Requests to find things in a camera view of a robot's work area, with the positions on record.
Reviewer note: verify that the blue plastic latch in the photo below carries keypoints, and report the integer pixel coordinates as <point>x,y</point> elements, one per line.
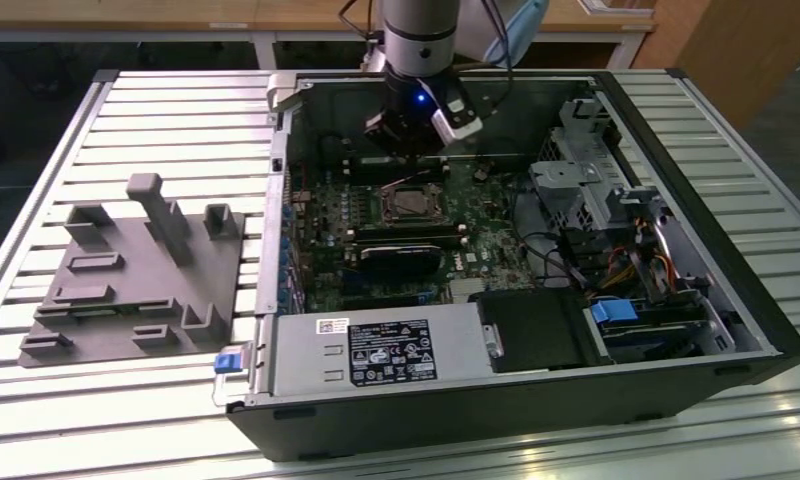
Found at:
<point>228,362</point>

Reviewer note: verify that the small dark wrist camera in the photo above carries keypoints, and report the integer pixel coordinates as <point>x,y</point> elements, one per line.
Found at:
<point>376,129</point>

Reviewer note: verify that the silver disk bay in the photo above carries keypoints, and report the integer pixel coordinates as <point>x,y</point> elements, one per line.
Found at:
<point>714,335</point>

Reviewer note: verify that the wooden cabinet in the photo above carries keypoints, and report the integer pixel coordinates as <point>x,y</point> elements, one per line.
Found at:
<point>741,50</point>

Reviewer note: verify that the CPU socket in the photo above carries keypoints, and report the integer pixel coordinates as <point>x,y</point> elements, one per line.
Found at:
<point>376,220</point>

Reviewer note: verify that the grey parts rack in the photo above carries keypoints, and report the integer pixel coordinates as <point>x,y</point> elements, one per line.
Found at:
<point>140,280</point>

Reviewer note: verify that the metal locking lever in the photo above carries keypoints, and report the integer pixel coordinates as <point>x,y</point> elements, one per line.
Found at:
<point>406,180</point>

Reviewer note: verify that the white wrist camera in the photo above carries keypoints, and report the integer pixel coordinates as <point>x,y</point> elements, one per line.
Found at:
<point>456,125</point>

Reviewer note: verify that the silver drive cage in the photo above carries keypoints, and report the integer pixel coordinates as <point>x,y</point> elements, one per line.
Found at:
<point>574,175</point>

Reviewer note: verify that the green motherboard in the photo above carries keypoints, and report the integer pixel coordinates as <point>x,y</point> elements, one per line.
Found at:
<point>487,250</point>

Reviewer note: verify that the blue disk carrier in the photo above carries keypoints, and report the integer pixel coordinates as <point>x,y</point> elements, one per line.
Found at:
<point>614,312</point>

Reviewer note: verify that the silver chipset heatsink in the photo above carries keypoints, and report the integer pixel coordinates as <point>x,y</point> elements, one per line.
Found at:
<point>468,287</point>

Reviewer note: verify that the black open PC case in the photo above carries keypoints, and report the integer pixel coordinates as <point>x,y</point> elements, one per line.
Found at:
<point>440,425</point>

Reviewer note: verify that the wooden desk white frame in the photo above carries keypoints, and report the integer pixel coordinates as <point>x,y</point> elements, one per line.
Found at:
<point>174,20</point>

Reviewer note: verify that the silver power supply unit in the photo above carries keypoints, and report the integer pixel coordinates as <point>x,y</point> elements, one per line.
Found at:
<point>307,345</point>

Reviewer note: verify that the black graphics card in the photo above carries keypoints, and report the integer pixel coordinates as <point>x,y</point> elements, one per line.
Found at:
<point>400,257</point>

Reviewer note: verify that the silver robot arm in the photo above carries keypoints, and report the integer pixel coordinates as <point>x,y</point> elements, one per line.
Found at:
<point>416,40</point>

